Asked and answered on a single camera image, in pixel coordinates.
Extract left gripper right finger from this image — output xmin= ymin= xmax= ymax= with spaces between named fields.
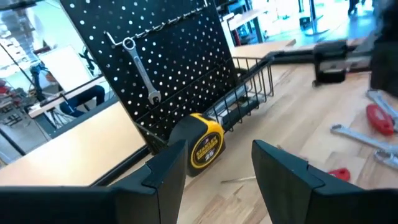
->
xmin=252 ymin=139 xmax=398 ymax=224

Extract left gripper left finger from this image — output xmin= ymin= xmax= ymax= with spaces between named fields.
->
xmin=0 ymin=139 xmax=189 ymax=224

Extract silver combination wrench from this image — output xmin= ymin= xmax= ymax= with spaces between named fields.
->
xmin=329 ymin=123 xmax=398 ymax=156
xmin=366 ymin=89 xmax=398 ymax=123
xmin=372 ymin=149 xmax=398 ymax=171
xmin=121 ymin=36 xmax=162 ymax=106

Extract yellow black tape measure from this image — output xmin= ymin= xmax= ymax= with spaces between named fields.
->
xmin=167 ymin=112 xmax=226 ymax=178

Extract silver tool with black handle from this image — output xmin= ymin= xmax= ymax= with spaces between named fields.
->
xmin=211 ymin=83 xmax=262 ymax=133

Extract white board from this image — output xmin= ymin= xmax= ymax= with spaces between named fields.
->
xmin=37 ymin=45 xmax=95 ymax=94

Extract black floor stand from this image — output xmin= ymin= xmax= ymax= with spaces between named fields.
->
xmin=297 ymin=0 xmax=331 ymax=37

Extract tan wooden desk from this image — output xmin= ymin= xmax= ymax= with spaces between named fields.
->
xmin=0 ymin=39 xmax=297 ymax=187

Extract light wood background desk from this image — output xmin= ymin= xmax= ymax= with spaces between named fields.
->
xmin=27 ymin=76 xmax=109 ymax=119
xmin=226 ymin=7 xmax=270 ymax=44

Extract person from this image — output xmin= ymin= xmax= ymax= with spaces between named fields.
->
xmin=58 ymin=84 xmax=106 ymax=118

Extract black perforated pegboard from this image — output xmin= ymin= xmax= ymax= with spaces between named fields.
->
xmin=58 ymin=0 xmax=240 ymax=155

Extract black tripod stand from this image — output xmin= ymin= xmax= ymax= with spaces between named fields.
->
xmin=29 ymin=60 xmax=68 ymax=128

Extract silver multi hook rack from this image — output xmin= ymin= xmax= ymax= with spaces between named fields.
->
xmin=104 ymin=0 xmax=210 ymax=49

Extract red T-handle hex key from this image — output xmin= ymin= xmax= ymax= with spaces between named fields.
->
xmin=365 ymin=103 xmax=396 ymax=137

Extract black wire basket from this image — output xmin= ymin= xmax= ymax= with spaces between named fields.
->
xmin=136 ymin=55 xmax=275 ymax=156

